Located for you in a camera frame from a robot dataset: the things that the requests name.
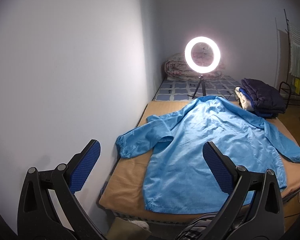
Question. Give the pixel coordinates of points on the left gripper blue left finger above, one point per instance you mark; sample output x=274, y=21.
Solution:
x=81, y=164

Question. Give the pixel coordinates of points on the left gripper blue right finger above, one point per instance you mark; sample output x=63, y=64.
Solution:
x=221, y=166

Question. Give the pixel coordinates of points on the light blue jacket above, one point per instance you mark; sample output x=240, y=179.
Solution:
x=178, y=179

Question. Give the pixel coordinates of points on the black clothes rack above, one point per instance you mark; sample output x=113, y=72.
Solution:
x=291, y=99

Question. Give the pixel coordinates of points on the blue folded garment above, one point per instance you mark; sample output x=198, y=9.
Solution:
x=264, y=115

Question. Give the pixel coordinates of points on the white folded garment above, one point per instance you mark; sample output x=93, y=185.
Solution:
x=244, y=99

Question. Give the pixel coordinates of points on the dark navy folded jacket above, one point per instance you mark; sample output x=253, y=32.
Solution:
x=267, y=99

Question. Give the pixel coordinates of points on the black tripod stand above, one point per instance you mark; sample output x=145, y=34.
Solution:
x=201, y=84

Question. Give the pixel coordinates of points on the floral folded quilt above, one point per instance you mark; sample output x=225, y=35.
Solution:
x=176, y=69

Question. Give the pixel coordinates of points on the white ring light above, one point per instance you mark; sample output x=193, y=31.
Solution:
x=202, y=55

